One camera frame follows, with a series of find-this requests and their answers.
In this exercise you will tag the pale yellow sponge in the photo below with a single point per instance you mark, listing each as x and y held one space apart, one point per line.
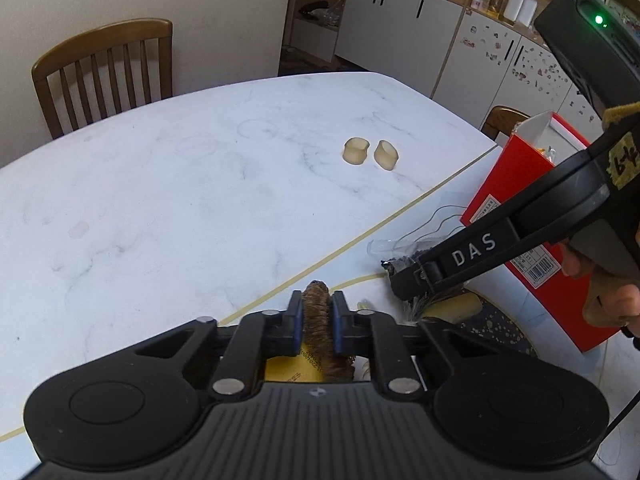
450 307

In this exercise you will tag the red cardboard box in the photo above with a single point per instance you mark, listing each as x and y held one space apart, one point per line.
490 185

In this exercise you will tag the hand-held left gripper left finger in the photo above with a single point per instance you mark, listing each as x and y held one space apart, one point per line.
298 317

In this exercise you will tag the low white shelf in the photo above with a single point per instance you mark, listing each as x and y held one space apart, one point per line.
315 35

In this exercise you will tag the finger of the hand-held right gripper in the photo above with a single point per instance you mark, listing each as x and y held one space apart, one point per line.
450 260

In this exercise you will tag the wooden slat-back chair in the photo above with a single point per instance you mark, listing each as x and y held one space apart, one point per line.
100 35

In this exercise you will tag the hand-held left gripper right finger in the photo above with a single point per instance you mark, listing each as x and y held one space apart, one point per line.
336 325

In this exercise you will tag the brown furry roll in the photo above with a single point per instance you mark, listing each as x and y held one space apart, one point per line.
320 330

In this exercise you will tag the white cabinet with stickers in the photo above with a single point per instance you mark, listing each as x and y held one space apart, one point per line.
505 65

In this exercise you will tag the person's right hand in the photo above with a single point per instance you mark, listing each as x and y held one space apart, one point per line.
615 305

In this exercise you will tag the white canister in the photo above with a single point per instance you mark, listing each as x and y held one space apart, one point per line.
521 7

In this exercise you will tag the black tool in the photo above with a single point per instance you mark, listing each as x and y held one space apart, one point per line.
312 8

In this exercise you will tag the clear bag of black pieces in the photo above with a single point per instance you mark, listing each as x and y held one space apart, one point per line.
400 259

